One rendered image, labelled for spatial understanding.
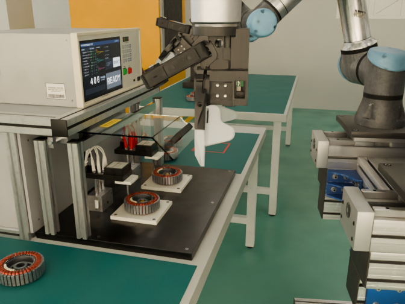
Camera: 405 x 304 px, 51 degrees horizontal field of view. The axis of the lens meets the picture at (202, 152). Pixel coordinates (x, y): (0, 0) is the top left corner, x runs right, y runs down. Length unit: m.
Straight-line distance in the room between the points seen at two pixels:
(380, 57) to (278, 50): 5.16
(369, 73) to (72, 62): 0.87
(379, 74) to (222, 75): 0.81
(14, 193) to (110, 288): 0.41
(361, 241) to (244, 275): 1.54
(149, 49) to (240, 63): 4.33
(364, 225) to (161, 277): 0.49
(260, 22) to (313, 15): 5.27
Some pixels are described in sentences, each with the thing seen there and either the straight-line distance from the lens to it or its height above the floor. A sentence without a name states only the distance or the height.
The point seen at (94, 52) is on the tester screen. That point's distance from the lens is 1.30.
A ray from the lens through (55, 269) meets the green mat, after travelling 1.17.
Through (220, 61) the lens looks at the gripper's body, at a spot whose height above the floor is 1.30.
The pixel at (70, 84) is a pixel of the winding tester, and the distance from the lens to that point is 1.24.
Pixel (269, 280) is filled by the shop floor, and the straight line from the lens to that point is 2.40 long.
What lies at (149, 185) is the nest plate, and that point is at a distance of 1.53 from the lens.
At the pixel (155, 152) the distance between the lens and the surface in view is 1.55.
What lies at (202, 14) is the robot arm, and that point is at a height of 1.37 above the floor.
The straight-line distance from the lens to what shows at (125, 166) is 1.32.
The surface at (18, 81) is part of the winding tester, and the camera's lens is 1.34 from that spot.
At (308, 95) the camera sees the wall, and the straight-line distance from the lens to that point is 6.55.
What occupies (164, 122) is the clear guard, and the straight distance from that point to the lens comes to 1.24.
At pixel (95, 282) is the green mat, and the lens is 1.10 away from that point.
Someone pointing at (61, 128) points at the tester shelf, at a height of 1.09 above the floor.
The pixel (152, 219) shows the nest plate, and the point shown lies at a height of 0.78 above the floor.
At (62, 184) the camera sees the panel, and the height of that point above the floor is 0.85.
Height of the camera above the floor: 1.37
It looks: 18 degrees down
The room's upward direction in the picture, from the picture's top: straight up
